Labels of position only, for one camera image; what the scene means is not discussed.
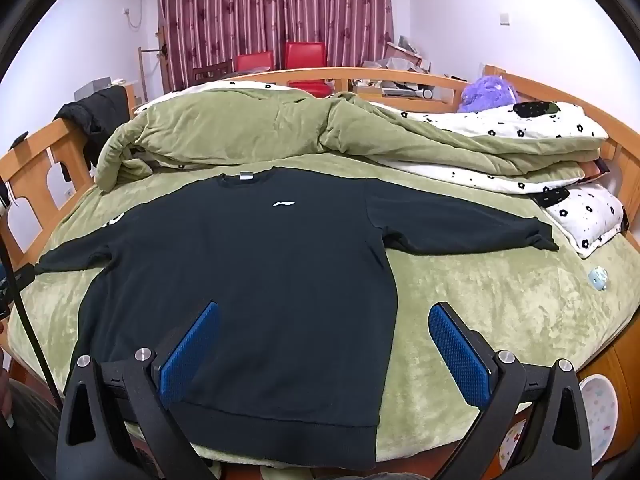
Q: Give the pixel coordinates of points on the grey box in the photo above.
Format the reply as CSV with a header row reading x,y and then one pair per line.
x,y
92,87

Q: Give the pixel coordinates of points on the black sweatshirt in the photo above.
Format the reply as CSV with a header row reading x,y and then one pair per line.
x,y
250,285

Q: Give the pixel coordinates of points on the pile of cardboard boxes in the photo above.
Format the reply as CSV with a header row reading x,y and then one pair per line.
x,y
405,60

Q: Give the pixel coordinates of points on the wooden bed frame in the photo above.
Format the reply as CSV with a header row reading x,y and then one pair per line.
x,y
30,160

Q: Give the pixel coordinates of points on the green and white floral quilt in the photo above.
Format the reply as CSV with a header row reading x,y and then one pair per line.
x,y
225,130

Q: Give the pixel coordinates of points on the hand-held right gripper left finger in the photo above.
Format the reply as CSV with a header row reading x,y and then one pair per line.
x,y
192,355

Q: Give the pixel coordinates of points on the white wall switch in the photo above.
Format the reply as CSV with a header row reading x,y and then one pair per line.
x,y
504,18

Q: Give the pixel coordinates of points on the person's left hand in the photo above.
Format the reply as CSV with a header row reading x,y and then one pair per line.
x,y
4,400

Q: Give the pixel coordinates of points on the dark wooden chair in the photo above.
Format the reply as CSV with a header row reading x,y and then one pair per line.
x,y
214,70

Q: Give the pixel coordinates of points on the black jacket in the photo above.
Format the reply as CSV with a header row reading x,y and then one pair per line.
x,y
100,110

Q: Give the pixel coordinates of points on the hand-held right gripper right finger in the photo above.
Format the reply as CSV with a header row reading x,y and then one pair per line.
x,y
457,355

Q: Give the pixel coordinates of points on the person's left leg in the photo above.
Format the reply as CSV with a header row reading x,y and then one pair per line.
x,y
25,435

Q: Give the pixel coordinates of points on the white floral pillow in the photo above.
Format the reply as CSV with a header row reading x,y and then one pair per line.
x,y
590,220

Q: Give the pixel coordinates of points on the star-patterned trash bin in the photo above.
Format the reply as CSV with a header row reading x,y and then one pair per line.
x,y
600,400

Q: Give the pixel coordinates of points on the purple plush toy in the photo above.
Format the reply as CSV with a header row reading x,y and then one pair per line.
x,y
485,92

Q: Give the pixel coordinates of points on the small blue toy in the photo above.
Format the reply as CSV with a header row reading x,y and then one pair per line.
x,y
599,279

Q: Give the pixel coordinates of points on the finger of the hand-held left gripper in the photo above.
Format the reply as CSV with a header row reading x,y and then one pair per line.
x,y
21,276

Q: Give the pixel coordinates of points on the white wall outlet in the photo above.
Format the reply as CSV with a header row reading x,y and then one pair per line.
x,y
126,11

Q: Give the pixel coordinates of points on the wooden coat rack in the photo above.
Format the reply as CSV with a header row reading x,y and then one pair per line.
x,y
143,75

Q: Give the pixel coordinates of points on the maroon floral curtain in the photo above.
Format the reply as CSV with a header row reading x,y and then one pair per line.
x,y
275,5

